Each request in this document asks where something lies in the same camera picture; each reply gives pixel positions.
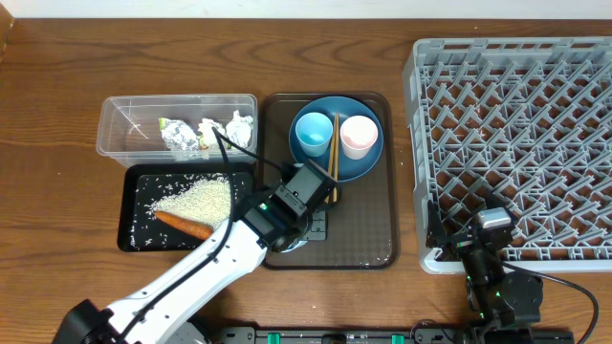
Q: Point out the wooden chopstick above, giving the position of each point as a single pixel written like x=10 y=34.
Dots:
x=329 y=198
x=335 y=157

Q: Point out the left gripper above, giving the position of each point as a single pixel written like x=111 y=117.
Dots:
x=323 y=232

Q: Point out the white tissue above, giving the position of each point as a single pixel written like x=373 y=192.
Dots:
x=207 y=138
x=239 y=129

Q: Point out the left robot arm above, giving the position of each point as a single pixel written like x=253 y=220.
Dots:
x=263 y=221

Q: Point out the white rice pile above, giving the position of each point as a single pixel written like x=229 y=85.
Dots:
x=206 y=201

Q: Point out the grey dishwasher rack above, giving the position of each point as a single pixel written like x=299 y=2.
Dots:
x=527 y=119

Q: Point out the right wooden chopstick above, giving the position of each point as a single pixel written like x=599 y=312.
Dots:
x=335 y=157

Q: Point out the left wooden chopstick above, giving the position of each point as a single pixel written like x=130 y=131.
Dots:
x=329 y=198

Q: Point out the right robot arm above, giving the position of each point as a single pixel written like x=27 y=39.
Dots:
x=507 y=302

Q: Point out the dark blue plate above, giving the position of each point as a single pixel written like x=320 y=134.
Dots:
x=346 y=107

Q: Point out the brown serving tray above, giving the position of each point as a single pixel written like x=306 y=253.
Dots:
x=362 y=230

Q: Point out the orange carrot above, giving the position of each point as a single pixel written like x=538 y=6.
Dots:
x=194 y=229

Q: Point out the foil wrapper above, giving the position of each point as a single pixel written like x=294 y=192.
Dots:
x=177 y=135

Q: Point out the black plastic tray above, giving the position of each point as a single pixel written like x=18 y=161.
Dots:
x=146 y=183

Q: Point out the clear plastic bin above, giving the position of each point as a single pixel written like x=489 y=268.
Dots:
x=129 y=132

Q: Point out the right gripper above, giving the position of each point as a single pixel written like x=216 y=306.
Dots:
x=438 y=237

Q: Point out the light blue cup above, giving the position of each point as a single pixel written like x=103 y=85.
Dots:
x=314 y=131

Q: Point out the pink cup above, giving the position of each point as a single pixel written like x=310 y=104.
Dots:
x=357 y=136

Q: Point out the light blue bowl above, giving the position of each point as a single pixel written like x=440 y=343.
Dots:
x=295 y=245

